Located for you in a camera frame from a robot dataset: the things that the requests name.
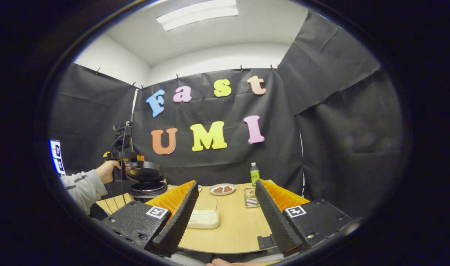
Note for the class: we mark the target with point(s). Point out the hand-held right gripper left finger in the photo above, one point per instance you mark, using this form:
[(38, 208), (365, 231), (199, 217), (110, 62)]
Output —
[(180, 218)]

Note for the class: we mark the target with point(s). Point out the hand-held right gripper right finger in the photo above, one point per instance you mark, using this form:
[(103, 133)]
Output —
[(274, 218)]

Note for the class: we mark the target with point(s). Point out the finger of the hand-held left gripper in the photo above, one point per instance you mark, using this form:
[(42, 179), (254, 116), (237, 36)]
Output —
[(138, 158)]

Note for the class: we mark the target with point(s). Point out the white rice container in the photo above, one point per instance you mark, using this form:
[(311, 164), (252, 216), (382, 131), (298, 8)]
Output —
[(204, 220)]

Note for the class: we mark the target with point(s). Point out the clear chopstick holder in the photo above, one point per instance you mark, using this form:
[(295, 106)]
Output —
[(251, 201)]

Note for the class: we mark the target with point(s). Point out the black silver rice cooker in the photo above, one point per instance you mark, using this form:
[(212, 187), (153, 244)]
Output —
[(147, 188)]

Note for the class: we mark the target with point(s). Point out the black table clamp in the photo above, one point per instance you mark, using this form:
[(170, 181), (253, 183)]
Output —
[(266, 242)]

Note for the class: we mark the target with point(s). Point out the green tea bottle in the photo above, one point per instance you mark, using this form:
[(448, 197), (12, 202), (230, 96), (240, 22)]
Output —
[(254, 175)]

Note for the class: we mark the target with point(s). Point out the brown meat piece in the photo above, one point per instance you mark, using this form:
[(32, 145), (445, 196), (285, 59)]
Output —
[(228, 188), (218, 190)]

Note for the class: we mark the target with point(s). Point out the white round plate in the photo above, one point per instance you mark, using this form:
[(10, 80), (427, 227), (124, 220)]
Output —
[(222, 194)]

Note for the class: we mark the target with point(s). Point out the black backdrop cloth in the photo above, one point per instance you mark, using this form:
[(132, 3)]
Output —
[(210, 162)]

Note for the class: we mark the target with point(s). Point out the computer monitor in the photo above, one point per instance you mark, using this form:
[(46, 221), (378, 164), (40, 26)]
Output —
[(57, 157)]

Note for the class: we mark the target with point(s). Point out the ceiling light panel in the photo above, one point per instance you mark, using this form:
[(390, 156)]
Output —
[(197, 14)]

